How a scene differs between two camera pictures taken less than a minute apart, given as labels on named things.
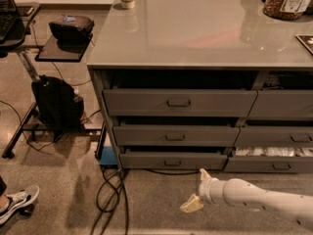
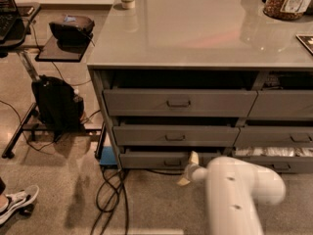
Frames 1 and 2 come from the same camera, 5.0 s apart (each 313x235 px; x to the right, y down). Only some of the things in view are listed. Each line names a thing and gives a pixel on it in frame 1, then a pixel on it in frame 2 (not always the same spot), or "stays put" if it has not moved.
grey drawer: [173, 161] stays put
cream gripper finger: [193, 205] to [183, 181]
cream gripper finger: [203, 175] to [194, 157]
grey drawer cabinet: [200, 77] stays put
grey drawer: [283, 104] stays put
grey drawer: [257, 136] stays put
